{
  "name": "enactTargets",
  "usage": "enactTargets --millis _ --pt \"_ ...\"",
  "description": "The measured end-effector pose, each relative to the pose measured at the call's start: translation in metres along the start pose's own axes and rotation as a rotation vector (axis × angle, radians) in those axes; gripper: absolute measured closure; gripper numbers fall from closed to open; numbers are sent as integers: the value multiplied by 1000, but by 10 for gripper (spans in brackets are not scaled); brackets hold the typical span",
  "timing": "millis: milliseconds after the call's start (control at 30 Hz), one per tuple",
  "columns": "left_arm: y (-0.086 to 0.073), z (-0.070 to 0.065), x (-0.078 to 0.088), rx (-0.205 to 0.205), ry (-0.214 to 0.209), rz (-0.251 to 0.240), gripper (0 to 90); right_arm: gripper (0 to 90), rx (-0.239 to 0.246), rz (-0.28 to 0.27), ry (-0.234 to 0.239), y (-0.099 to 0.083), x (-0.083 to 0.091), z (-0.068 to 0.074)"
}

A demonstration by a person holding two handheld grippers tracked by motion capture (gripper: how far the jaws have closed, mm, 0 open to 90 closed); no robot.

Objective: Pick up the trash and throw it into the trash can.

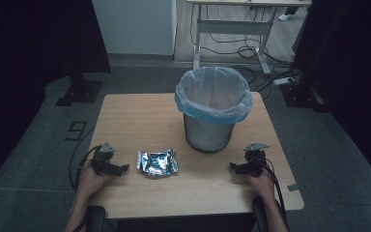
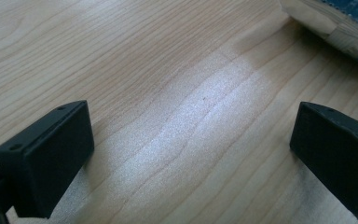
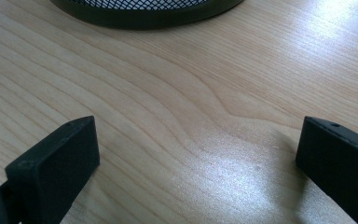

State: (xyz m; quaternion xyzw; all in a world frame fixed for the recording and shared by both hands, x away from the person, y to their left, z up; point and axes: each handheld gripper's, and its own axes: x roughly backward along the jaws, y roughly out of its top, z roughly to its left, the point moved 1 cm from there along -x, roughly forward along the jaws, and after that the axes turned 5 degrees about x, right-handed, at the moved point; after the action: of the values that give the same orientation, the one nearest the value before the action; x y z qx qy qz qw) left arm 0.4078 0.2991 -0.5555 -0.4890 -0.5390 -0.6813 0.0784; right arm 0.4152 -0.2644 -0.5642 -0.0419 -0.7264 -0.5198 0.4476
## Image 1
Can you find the blue plastic bin liner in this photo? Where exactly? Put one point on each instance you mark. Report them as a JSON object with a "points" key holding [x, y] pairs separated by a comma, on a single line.
{"points": [[212, 93]]}

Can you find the white metal desk frame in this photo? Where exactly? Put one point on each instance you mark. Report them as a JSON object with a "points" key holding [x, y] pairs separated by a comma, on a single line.
{"points": [[232, 27]]}

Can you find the metal mesh trash can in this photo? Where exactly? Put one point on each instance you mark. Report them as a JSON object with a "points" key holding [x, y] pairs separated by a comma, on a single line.
{"points": [[208, 135]]}

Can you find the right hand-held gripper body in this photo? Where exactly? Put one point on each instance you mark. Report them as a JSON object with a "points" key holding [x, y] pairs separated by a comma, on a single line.
{"points": [[255, 159]]}

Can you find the grey tape piece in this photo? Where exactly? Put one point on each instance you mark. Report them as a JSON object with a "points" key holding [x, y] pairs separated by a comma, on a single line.
{"points": [[295, 187]]}

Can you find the person's left hand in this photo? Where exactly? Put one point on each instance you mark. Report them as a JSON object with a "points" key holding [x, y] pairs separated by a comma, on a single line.
{"points": [[91, 182]]}

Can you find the small white object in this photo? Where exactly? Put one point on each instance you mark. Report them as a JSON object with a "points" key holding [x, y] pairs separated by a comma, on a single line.
{"points": [[284, 17]]}

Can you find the white power strip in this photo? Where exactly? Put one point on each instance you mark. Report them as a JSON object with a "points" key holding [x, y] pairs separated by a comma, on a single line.
{"points": [[283, 81]]}

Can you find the black chair armrest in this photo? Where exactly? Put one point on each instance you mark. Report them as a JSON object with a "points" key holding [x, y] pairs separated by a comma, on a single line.
{"points": [[95, 219]]}

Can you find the black stand base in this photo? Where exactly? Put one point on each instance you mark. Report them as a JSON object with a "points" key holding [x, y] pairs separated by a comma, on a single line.
{"points": [[80, 92], [302, 96]]}

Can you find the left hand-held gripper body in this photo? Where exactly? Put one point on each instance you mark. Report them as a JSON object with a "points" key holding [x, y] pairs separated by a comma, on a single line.
{"points": [[101, 158]]}

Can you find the person's right hand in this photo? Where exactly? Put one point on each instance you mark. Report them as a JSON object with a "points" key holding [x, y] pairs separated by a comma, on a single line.
{"points": [[264, 185]]}

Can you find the dark curtain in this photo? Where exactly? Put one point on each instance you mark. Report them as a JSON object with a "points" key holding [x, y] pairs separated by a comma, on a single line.
{"points": [[351, 64], [29, 48]]}

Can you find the silver foil wrapper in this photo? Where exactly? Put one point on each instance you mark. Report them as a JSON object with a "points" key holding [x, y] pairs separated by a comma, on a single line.
{"points": [[157, 162]]}

